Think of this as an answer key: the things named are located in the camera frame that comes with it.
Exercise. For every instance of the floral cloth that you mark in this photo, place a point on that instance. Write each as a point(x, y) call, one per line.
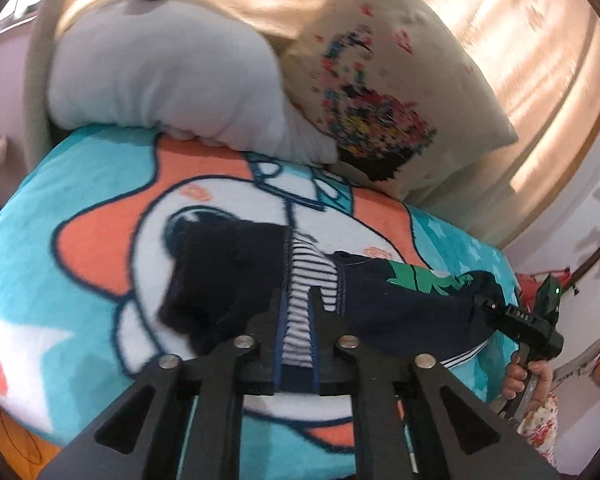
point(537, 425)

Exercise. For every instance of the white plush pillow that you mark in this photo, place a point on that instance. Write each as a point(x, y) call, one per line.
point(170, 80)

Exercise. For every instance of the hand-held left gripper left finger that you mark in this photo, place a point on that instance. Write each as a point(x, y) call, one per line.
point(278, 340)

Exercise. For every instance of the person's right hand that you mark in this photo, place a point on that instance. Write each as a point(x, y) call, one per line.
point(522, 375)

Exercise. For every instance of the beige curtain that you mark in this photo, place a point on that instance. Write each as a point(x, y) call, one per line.
point(530, 85)

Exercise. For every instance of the beige floral print pillow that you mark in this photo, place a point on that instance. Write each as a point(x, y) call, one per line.
point(385, 85)

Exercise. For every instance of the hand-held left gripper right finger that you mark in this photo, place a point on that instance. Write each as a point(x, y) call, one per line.
point(314, 345)

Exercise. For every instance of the navy striped child's shirt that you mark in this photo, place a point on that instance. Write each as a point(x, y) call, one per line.
point(380, 305)

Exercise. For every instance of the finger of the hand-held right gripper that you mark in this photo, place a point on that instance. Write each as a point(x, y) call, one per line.
point(490, 307)

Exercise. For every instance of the printed cartoon blanket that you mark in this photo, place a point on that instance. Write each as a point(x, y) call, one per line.
point(80, 260)

